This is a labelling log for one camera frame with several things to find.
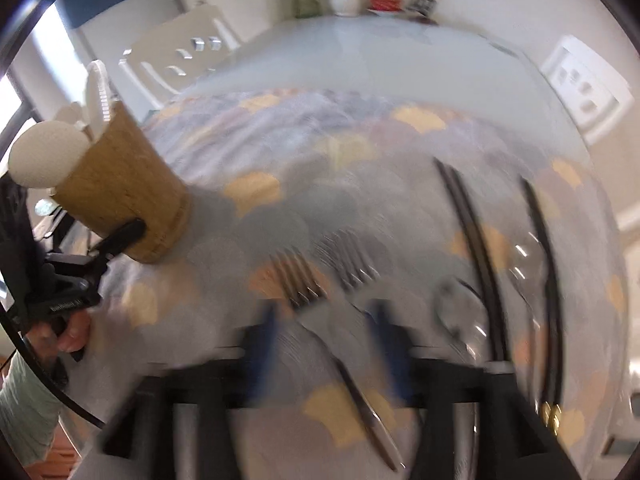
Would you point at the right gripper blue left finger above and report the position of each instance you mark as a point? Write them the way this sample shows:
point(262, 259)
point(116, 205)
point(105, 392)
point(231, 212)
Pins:
point(257, 344)

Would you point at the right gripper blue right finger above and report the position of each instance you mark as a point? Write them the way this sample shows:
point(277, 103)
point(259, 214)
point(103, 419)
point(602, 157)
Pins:
point(394, 344)

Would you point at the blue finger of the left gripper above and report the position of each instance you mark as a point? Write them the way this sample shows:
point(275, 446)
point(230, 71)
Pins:
point(121, 239)

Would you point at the steel fork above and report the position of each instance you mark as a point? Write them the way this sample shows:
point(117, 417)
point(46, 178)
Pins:
point(343, 253)
point(321, 309)

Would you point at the steel spoon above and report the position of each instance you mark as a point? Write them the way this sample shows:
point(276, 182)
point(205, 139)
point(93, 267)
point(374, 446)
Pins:
point(526, 268)
point(463, 318)

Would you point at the white rice paddle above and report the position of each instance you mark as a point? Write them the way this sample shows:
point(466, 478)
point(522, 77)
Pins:
point(98, 97)
point(45, 154)

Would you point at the patterned grey placemat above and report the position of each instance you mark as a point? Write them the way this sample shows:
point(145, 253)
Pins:
point(431, 194)

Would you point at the white chair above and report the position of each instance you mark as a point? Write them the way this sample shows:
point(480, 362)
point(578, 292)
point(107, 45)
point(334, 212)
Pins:
point(593, 92)
point(169, 58)

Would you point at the black phone stand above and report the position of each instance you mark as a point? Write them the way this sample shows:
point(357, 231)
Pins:
point(422, 11)

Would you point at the red lidded teacup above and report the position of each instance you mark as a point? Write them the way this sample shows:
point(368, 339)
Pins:
point(379, 7)

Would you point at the window with dark frame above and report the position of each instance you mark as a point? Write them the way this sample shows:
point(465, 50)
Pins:
point(45, 75)

